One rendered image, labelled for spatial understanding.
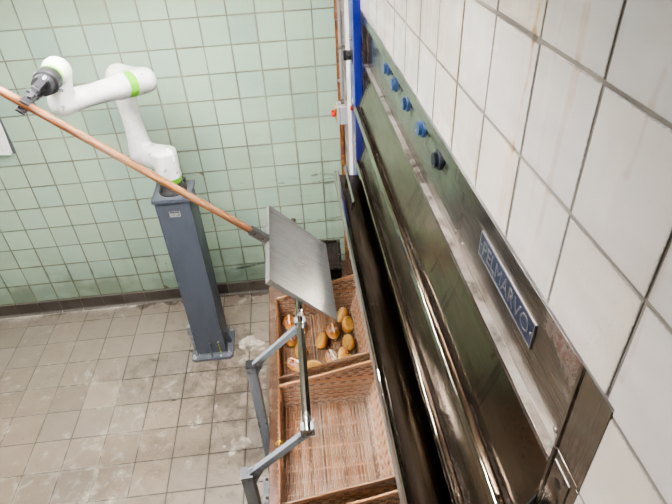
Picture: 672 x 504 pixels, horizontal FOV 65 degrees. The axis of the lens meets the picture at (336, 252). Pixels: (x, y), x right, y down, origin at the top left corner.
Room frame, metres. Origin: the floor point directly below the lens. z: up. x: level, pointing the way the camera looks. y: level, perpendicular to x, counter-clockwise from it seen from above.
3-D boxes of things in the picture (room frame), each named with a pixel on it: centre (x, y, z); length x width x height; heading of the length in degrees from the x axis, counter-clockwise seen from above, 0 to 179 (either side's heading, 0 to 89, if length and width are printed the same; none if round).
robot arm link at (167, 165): (2.51, 0.86, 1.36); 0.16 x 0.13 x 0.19; 58
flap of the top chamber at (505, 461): (1.31, -0.23, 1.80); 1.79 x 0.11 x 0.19; 4
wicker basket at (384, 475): (1.27, 0.04, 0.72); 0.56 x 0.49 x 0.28; 3
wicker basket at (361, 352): (1.86, 0.08, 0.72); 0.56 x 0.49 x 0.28; 4
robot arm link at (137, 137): (2.58, 0.98, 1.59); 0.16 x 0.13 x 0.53; 58
